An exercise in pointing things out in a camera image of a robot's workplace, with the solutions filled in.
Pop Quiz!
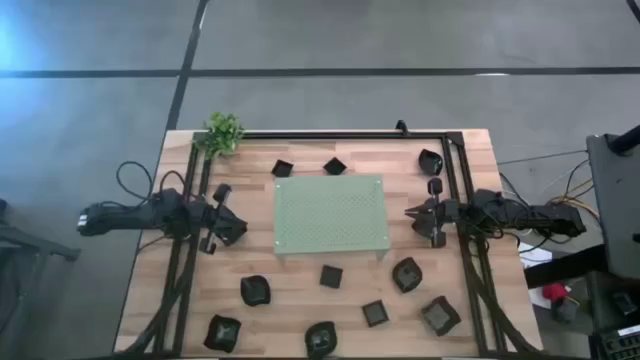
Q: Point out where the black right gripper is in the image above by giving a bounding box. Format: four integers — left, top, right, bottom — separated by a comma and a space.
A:
404, 177, 467, 249

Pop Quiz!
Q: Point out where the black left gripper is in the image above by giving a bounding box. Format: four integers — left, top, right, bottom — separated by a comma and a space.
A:
192, 183, 248, 255

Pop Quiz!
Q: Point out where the black leaf-shaped plate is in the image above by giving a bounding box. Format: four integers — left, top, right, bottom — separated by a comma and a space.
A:
417, 148, 445, 177
304, 320, 339, 360
239, 274, 272, 308
391, 256, 424, 294

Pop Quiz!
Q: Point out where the small black square plate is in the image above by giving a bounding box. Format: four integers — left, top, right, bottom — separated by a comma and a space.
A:
270, 159, 295, 179
322, 156, 348, 177
361, 299, 391, 329
319, 264, 345, 290

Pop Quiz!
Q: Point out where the green plant in white pot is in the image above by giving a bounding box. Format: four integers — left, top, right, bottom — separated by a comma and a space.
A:
192, 110, 246, 161

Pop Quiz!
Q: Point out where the white perforated metal rack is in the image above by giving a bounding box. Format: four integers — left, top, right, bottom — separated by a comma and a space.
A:
272, 173, 392, 262

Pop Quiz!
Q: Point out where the white paper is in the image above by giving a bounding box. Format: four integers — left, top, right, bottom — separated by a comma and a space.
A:
517, 241, 554, 270

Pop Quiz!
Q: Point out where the red object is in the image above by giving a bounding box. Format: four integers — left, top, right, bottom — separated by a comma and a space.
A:
542, 282, 571, 304

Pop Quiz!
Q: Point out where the dark grey bag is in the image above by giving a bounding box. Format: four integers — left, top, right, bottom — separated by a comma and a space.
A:
551, 298, 580, 324

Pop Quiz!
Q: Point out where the grey metal stand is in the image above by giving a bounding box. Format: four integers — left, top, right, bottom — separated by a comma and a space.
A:
0, 198, 82, 281

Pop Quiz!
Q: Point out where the black storage crate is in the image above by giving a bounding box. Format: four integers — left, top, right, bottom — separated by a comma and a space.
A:
588, 323, 640, 360

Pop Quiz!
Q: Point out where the black cable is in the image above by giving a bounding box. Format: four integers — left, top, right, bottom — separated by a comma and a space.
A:
115, 159, 155, 204
158, 169, 187, 199

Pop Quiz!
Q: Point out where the grey cable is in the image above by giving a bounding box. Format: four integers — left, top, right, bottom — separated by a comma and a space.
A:
497, 148, 589, 165

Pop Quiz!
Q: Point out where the black camera stand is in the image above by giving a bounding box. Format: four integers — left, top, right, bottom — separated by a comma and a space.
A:
607, 123, 640, 155

